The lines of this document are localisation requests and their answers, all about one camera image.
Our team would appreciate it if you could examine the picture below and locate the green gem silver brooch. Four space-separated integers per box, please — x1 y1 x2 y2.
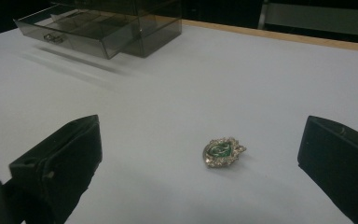
202 136 247 169

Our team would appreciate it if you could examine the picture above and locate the smoky clear drawer box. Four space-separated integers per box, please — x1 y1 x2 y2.
49 0 183 59

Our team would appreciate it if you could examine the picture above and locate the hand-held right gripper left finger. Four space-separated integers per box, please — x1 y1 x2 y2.
8 114 103 224

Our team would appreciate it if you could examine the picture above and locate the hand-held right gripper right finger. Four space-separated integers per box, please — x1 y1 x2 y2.
296 115 358 224

